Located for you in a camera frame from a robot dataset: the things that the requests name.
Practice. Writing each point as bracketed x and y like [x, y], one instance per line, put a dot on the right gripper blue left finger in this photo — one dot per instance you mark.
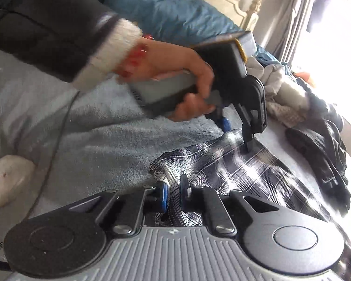
[161, 196]

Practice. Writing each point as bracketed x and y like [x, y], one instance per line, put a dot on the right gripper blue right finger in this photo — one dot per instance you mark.
[185, 193]

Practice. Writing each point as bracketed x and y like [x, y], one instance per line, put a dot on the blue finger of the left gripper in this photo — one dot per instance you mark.
[247, 138]
[222, 122]

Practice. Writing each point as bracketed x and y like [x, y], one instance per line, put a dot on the black white plaid shirt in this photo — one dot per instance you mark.
[223, 164]

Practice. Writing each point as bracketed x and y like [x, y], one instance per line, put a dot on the person's left hand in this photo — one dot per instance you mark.
[150, 59]

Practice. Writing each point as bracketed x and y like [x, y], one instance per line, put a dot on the beige crumpled garment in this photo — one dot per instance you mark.
[286, 101]

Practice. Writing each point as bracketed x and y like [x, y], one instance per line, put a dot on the dark navy garment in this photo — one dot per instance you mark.
[318, 140]

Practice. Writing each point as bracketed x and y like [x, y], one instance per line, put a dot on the teal blue duvet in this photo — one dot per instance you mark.
[182, 22]

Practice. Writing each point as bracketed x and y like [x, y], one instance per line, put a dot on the orange object on windowsill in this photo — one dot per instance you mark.
[305, 76]

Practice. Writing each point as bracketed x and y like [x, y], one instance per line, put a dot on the grey curtain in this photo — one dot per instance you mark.
[280, 26]

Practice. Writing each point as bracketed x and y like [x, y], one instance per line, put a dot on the white pillow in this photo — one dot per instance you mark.
[15, 174]

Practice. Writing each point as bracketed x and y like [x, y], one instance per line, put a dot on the black sleeve white fleece cuff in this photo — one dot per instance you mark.
[77, 41]

